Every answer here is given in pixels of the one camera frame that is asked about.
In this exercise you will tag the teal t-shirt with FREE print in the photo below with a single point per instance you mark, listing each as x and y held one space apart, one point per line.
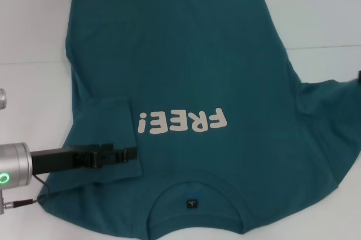
197 53

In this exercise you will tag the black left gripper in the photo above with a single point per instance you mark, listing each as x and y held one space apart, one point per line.
56 158

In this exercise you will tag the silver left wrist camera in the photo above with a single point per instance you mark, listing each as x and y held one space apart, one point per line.
2 98

